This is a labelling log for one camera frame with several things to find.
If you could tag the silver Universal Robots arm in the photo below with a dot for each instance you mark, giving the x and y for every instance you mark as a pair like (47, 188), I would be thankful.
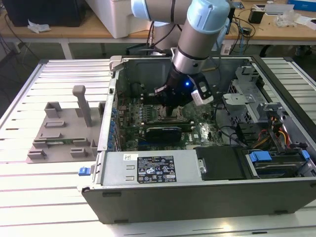
(197, 37)

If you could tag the CPU socket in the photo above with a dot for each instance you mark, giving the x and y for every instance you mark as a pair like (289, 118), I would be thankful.
(159, 114)

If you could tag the black RAM slot row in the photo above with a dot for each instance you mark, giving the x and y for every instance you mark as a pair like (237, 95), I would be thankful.
(150, 100)
(165, 121)

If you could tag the black graphics card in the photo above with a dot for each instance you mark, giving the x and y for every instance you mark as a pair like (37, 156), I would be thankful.
(163, 134)

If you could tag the green motherboard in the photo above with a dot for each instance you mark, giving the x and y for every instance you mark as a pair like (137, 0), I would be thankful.
(205, 133)

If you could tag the metal drive cage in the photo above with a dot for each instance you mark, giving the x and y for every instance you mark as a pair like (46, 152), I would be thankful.
(247, 98)

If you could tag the black plastic shroud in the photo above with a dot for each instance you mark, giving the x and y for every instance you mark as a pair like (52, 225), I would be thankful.
(219, 163)

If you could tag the white plastic container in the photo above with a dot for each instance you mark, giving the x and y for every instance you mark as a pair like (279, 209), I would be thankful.
(118, 19)

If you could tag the grey power supply with label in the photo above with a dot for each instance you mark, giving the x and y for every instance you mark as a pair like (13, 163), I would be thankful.
(116, 168)

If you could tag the hard disk in blue carrier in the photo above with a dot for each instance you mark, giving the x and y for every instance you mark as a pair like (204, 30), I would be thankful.
(260, 156)

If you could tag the small black box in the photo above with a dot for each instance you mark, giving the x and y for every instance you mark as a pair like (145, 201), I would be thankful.
(255, 16)

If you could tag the grey parts rack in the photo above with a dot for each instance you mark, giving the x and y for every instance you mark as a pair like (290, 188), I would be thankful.
(71, 123)

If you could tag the black open PC case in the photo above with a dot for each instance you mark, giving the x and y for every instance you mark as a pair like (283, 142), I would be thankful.
(197, 202)

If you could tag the blue case latch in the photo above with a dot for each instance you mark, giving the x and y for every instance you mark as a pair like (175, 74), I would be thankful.
(84, 171)

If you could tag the wooden desk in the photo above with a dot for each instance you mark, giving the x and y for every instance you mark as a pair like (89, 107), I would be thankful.
(61, 33)

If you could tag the clear plastic bags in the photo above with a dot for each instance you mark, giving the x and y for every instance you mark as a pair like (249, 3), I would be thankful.
(286, 19)

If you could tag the blue plastic clip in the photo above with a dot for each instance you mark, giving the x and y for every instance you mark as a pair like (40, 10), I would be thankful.
(305, 154)

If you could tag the blue cardboard box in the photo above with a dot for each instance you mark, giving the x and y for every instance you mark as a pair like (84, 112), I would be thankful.
(302, 5)

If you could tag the crumpled white tissue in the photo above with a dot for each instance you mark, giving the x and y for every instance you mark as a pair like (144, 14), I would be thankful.
(38, 26)

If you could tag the large black box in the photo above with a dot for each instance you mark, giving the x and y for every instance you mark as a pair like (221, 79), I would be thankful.
(44, 12)

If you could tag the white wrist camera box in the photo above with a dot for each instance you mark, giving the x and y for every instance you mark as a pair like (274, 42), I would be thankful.
(202, 95)

